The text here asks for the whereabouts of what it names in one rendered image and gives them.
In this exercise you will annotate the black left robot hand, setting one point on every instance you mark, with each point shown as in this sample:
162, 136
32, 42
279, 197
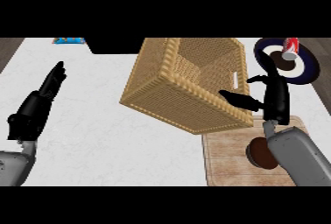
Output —
33, 112

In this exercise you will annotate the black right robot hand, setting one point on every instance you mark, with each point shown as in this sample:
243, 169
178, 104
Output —
276, 99

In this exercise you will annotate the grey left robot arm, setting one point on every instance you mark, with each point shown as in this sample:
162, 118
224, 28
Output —
13, 166

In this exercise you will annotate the brown chocolate cupcake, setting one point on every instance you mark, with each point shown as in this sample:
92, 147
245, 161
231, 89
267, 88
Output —
261, 154

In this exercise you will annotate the tan wicker basket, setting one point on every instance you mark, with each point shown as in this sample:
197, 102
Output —
190, 87

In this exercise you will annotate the pale wooden cutting board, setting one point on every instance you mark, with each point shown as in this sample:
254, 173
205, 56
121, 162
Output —
236, 160

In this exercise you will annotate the dark blue round plate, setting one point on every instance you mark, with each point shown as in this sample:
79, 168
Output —
307, 67

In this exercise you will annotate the red and white can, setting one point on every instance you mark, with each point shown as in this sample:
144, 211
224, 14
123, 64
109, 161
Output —
292, 49

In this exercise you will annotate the blue and orange package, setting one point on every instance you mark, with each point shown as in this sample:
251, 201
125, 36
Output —
69, 40

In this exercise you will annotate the black appliance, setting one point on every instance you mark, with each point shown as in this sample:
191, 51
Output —
115, 45

